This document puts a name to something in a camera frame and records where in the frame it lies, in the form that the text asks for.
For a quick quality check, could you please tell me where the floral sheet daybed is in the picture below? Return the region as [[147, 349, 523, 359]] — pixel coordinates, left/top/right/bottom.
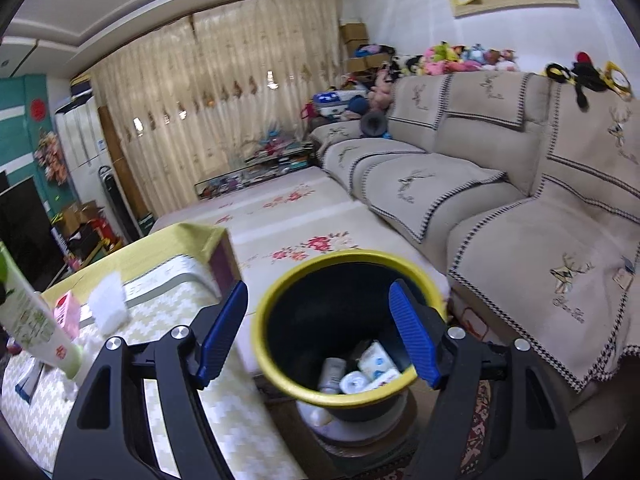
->
[[150, 166, 451, 376]]

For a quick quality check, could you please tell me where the dark neck pillow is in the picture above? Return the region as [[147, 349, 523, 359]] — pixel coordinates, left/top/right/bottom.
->
[[360, 110, 388, 138]]

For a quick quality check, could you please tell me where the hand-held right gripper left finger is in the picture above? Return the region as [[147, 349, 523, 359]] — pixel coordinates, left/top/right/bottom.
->
[[52, 280, 249, 480]]

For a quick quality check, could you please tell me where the round stool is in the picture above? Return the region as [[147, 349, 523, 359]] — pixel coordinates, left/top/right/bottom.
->
[[295, 390, 416, 461]]

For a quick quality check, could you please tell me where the white paper roll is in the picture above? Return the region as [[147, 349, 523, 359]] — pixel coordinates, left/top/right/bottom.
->
[[339, 370, 372, 395]]

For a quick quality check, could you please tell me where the blue white small box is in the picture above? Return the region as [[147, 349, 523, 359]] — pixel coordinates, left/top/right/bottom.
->
[[14, 360, 46, 405]]

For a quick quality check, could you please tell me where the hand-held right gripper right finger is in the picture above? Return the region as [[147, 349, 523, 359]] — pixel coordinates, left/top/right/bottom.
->
[[389, 280, 586, 480]]

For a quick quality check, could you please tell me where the white bubble wrap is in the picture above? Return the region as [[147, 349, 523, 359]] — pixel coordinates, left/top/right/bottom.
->
[[89, 271, 127, 333]]

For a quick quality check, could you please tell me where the black tower fan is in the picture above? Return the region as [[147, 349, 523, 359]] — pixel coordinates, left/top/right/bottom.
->
[[98, 165, 136, 243]]

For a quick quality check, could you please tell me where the clutter of boxes beside television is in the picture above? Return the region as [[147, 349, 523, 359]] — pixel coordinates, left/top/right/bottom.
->
[[55, 200, 123, 266]]

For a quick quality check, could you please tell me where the beige curtain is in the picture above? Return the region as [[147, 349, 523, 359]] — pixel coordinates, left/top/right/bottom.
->
[[90, 0, 351, 216]]

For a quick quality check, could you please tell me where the artificial flower wall decoration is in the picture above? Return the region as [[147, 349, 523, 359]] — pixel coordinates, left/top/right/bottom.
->
[[34, 127, 68, 186]]

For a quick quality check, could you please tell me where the stack of cardboard boxes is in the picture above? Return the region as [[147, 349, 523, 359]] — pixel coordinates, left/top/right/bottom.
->
[[340, 22, 396, 73]]

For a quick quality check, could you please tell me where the beige sofa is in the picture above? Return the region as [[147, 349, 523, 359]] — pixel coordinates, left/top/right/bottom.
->
[[307, 70, 640, 441]]

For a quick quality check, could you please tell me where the black television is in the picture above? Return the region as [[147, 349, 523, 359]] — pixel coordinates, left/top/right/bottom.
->
[[0, 176, 56, 291]]

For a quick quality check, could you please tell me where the green white tube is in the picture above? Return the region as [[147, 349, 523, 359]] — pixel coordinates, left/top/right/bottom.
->
[[0, 242, 83, 381]]

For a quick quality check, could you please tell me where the patterned rug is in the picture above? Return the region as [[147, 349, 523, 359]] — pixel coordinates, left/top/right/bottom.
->
[[380, 380, 501, 480]]

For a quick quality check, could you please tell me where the black yellow plush toy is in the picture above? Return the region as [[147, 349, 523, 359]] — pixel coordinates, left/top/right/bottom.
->
[[545, 51, 633, 108]]

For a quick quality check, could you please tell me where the black yellow-rimmed trash bin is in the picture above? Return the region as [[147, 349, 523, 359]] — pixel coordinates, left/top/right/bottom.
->
[[251, 250, 451, 423]]

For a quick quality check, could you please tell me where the low glass shelf with books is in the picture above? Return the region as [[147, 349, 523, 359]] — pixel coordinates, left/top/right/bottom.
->
[[194, 142, 316, 201]]

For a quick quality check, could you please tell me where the blue dotted tissue packet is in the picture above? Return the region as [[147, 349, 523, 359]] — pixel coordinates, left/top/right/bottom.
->
[[357, 341, 402, 383]]

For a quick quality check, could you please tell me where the pink strawberry carton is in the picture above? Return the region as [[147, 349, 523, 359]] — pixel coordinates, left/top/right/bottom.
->
[[52, 291, 83, 338]]

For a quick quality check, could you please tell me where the blue star-print bag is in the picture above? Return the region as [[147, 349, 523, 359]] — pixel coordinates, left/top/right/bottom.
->
[[312, 89, 368, 118]]

